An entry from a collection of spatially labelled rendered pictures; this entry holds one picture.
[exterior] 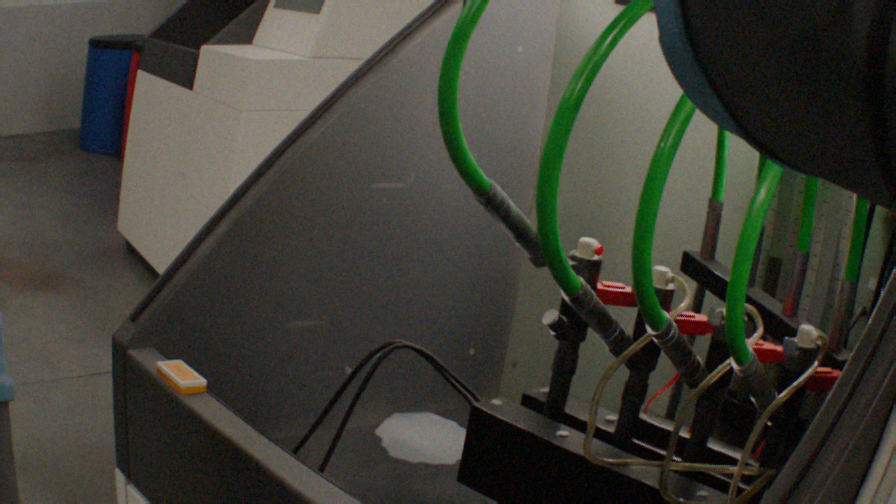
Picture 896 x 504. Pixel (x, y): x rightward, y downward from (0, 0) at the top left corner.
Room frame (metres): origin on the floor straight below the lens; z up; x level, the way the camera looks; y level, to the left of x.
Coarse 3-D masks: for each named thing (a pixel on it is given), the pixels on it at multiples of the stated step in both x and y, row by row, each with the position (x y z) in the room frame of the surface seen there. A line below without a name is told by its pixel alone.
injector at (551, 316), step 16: (576, 256) 0.90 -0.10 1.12; (576, 272) 0.90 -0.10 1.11; (592, 272) 0.90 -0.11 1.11; (592, 288) 0.90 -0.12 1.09; (560, 304) 0.91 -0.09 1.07; (544, 320) 0.89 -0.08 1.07; (560, 320) 0.89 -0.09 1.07; (576, 320) 0.90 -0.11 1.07; (560, 336) 0.90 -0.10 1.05; (576, 336) 0.90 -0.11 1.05; (560, 352) 0.91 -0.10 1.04; (576, 352) 0.91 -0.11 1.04; (560, 368) 0.91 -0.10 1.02; (560, 384) 0.91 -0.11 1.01; (560, 400) 0.91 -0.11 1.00; (560, 416) 0.91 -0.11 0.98
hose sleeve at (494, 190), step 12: (492, 180) 0.83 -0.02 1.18; (492, 192) 0.82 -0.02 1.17; (504, 192) 0.84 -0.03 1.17; (480, 204) 0.83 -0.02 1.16; (492, 204) 0.82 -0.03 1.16; (504, 204) 0.83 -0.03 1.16; (492, 216) 0.83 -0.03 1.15; (504, 216) 0.83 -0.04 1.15; (516, 216) 0.84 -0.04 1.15; (504, 228) 0.84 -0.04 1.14; (516, 228) 0.84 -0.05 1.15; (528, 228) 0.85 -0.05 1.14; (516, 240) 0.85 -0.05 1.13; (528, 240) 0.85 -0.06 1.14; (528, 252) 0.86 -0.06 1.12
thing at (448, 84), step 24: (480, 0) 0.80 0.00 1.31; (456, 24) 0.79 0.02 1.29; (456, 48) 0.79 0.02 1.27; (456, 72) 0.79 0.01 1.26; (456, 96) 0.79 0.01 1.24; (456, 120) 0.79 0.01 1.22; (456, 144) 0.79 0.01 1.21; (720, 144) 1.05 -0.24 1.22; (456, 168) 0.81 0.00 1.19; (720, 168) 1.05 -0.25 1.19; (480, 192) 0.82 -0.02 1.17; (720, 192) 1.05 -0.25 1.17
